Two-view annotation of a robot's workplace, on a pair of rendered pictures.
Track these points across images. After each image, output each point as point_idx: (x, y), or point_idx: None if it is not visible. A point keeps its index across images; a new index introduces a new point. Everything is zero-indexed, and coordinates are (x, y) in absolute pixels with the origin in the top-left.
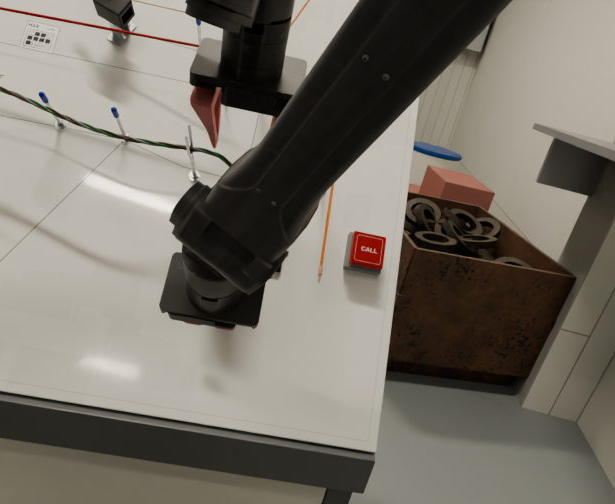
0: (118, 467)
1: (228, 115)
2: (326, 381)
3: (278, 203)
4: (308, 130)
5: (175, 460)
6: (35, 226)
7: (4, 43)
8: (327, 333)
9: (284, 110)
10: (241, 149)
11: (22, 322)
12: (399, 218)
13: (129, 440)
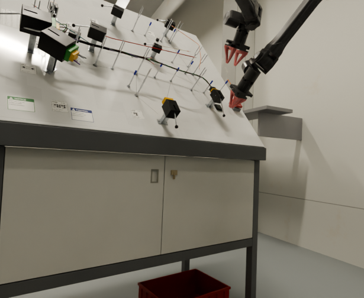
0: (208, 171)
1: (187, 77)
2: (246, 133)
3: (283, 44)
4: (290, 30)
5: (228, 156)
6: None
7: (126, 57)
8: (239, 123)
9: (286, 29)
10: (196, 84)
11: (180, 123)
12: None
13: (218, 150)
